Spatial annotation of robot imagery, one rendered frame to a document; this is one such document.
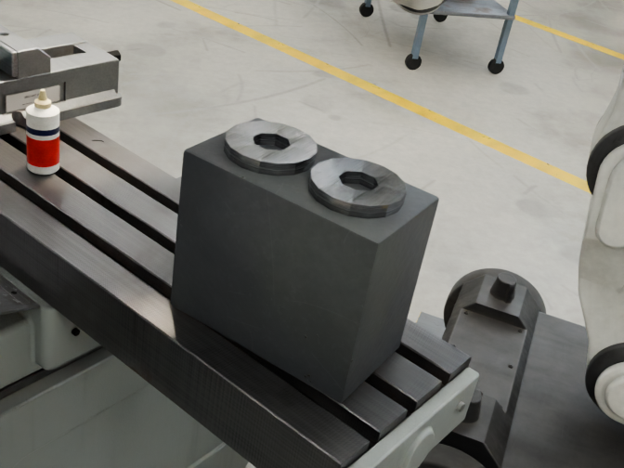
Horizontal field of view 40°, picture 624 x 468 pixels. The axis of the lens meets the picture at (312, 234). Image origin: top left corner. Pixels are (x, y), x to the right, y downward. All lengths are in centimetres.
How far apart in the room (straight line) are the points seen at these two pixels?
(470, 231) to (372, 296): 230
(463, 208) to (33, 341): 230
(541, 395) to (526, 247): 160
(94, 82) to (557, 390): 90
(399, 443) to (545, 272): 217
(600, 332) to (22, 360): 83
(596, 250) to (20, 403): 80
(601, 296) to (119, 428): 74
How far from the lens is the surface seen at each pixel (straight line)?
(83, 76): 131
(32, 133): 113
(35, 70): 126
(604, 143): 124
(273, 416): 83
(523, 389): 151
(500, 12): 452
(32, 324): 109
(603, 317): 138
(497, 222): 318
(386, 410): 85
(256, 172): 81
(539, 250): 309
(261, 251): 81
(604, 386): 140
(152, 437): 142
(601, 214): 124
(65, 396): 119
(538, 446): 142
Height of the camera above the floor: 149
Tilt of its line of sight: 32 degrees down
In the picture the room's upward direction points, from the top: 10 degrees clockwise
